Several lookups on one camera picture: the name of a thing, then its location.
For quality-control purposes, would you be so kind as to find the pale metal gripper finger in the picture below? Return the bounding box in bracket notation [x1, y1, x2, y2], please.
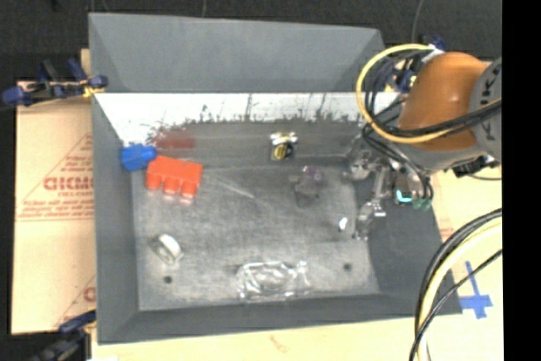
[342, 158, 380, 183]
[353, 201, 388, 241]

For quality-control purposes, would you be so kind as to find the grey and purple toy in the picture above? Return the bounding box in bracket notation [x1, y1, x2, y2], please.
[288, 165, 325, 208]

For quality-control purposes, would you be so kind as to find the grey metal bin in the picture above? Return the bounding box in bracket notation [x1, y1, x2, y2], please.
[87, 12, 462, 343]

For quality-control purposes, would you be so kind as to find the clear plastic packet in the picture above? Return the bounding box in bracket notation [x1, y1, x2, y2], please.
[235, 260, 312, 302]

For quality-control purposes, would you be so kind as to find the orange-red toy block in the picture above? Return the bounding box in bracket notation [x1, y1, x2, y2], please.
[145, 155, 205, 200]

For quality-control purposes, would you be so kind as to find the white tape roll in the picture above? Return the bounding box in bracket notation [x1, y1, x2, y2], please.
[148, 232, 184, 265]

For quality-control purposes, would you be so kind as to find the blue toy block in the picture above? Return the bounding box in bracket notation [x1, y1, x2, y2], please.
[120, 143, 158, 172]

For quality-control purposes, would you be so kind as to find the brown cardboard board, red print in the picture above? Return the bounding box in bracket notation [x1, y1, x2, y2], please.
[10, 48, 468, 336]

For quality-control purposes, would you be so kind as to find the black cylinder on white bracket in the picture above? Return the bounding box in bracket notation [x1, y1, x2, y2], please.
[451, 155, 496, 179]

